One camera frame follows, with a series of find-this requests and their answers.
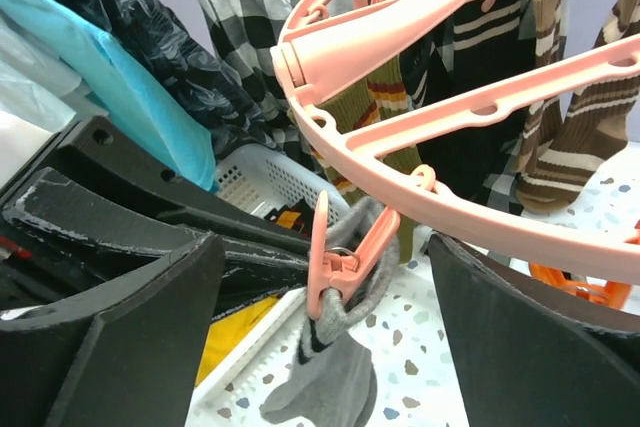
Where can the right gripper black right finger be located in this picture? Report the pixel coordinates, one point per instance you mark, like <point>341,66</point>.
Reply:
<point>527,354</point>

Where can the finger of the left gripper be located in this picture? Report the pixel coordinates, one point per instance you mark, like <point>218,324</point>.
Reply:
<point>64,239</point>
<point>98,156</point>

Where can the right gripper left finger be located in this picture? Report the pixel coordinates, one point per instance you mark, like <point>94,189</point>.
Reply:
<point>124,353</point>

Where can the pink clip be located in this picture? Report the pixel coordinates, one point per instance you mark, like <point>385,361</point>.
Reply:
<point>340,268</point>

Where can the pink round clip hanger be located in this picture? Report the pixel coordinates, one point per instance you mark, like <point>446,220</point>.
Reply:
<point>318,56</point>

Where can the orange clip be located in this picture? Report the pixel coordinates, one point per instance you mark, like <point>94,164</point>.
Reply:
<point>613,294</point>

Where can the teal cloth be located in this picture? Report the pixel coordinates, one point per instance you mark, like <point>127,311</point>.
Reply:
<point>137,104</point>

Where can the black red yellow argyle sock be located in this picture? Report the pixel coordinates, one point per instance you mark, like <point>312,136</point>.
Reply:
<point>298,217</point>

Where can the white ruffled blouse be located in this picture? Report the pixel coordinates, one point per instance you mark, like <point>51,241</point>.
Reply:
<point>40,95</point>

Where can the white laundry basket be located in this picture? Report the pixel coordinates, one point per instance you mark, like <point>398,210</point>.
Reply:
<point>257,180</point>

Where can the dark patterned garment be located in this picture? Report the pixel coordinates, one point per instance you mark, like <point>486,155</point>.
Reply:
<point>205,88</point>

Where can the black white checked shirt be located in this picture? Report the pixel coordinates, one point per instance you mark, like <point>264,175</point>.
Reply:
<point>243,33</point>

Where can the olive striped hanging sock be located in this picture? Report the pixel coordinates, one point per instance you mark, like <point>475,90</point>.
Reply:
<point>379,96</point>

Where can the brown white striped sock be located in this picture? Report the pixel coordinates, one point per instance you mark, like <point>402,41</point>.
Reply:
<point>593,130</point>

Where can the navy white striped sock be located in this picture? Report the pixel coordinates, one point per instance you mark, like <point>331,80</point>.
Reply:
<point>467,52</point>

